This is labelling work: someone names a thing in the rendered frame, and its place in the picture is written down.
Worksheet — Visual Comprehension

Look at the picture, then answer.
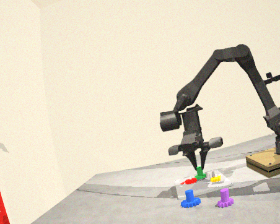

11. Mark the red gear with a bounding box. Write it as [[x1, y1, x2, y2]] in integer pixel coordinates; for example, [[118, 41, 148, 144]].
[[185, 178, 197, 184]]

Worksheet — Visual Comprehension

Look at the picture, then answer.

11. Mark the green gear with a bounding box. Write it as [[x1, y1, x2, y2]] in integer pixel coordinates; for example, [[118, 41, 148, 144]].
[[195, 166, 206, 179]]

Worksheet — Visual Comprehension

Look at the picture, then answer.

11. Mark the blue gear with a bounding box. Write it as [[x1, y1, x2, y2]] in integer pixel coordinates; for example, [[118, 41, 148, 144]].
[[181, 190, 201, 208]]

